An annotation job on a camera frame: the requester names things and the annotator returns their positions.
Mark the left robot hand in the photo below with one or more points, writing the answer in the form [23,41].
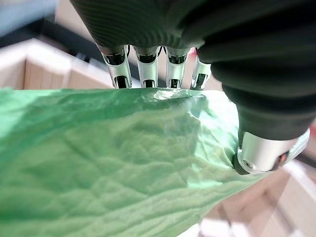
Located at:
[222,49]

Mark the light wooden shelf crate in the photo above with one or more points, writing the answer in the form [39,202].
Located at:
[49,71]

